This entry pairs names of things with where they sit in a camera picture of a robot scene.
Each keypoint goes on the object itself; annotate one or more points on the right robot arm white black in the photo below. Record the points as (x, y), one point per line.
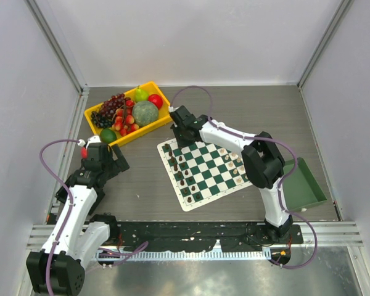
(263, 162)

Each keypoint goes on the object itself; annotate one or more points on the dark purple grape bunch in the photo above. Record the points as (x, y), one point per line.
(109, 107)

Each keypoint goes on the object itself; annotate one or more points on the green netted melon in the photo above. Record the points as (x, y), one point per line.
(145, 113)

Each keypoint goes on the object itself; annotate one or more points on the green avocado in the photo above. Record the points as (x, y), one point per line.
(107, 136)

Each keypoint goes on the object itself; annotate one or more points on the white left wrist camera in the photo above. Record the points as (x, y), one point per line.
(93, 140)

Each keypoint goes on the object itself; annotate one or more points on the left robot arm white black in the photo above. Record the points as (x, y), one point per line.
(59, 268)

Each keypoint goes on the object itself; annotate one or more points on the green pear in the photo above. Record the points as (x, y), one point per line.
(140, 95)

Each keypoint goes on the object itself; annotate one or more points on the green white chess board mat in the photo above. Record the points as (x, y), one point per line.
(210, 172)

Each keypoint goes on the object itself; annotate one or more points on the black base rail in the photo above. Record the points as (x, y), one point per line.
(199, 236)

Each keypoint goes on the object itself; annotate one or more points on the black grape bunch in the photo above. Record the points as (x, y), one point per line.
(99, 121)

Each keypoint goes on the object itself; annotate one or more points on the red apple in tray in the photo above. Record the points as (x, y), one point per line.
(156, 100)

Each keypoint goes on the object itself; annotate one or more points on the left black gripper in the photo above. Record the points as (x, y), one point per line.
(120, 160)

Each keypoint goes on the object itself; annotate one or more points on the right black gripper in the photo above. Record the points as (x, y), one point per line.
(181, 143)

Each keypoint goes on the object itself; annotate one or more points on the green plastic tray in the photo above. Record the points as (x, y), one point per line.
(301, 190)

